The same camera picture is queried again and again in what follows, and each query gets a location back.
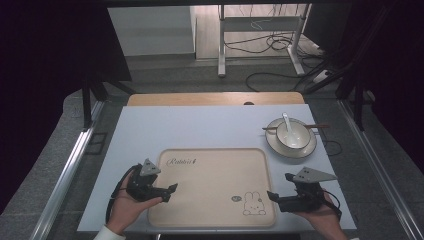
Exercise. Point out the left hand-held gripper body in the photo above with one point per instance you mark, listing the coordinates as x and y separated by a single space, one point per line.
143 186

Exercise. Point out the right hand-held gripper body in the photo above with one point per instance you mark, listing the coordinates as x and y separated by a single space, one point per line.
306 196

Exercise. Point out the person's left hand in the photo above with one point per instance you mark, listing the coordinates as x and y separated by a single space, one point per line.
126 208

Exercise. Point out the person's right hand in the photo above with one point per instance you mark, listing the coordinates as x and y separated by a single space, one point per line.
325 221

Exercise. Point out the white plate with dark rim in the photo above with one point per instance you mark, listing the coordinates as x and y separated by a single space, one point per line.
306 151

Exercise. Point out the beige tray with rabbit print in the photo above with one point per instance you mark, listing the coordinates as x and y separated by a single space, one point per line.
213 190

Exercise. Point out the white bowl with dark rim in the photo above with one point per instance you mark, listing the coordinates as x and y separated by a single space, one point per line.
301 138

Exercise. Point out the white ceramic spoon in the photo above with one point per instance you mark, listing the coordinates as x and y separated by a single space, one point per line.
290 131

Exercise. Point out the brown wooden chopstick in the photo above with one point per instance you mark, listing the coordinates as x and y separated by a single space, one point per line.
316 126
270 128

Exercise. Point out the white sleeve cuff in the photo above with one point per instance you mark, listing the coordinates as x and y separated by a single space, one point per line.
108 234

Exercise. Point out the black floor grate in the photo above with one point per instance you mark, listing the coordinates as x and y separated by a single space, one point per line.
96 143

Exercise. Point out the wooden table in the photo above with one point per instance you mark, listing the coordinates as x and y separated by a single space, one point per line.
213 99

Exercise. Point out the black metal stand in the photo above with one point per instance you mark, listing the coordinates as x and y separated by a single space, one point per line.
358 106
87 106

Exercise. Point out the white power strip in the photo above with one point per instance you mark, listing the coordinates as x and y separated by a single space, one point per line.
321 76

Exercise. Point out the dark curtain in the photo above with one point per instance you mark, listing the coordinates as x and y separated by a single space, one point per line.
393 66
40 66

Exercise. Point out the white panel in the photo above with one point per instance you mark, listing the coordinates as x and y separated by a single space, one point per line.
150 30

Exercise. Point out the metal rail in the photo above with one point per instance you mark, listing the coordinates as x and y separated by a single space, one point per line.
66 170
376 166

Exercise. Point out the white metal desk frame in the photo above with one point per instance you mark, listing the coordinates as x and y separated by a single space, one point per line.
260 24

